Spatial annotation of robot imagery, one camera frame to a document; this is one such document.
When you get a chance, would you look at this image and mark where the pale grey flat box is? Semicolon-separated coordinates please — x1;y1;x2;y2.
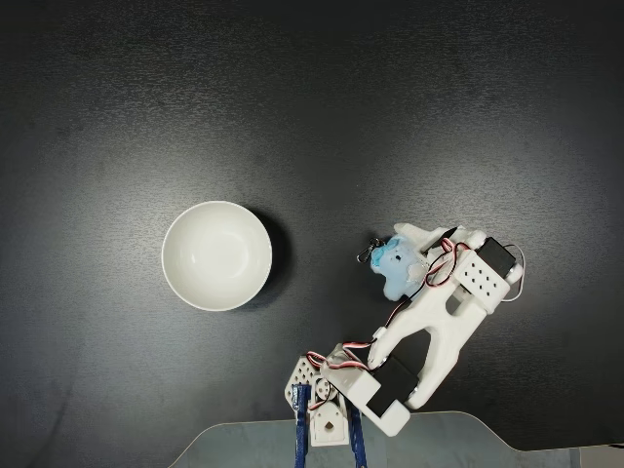
579;446;624;468

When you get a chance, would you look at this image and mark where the grey-blue translucent board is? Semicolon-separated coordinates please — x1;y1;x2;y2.
173;410;624;468

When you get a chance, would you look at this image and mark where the white looping servo cable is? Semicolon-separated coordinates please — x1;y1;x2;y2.
504;243;528;302

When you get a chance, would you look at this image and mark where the red black forearm cable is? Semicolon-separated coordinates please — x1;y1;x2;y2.
382;238;465;337

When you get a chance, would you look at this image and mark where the blue table clamp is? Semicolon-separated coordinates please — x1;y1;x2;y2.
291;383;313;468
348;403;370;468

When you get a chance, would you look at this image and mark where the skyblue plush doll keychain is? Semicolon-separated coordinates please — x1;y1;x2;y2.
357;234;426;300

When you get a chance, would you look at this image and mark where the white ceramic bowl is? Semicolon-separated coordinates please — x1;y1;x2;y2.
161;201;273;312

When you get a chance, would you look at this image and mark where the red white black cable bundle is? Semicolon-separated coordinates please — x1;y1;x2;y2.
305;340;376;391

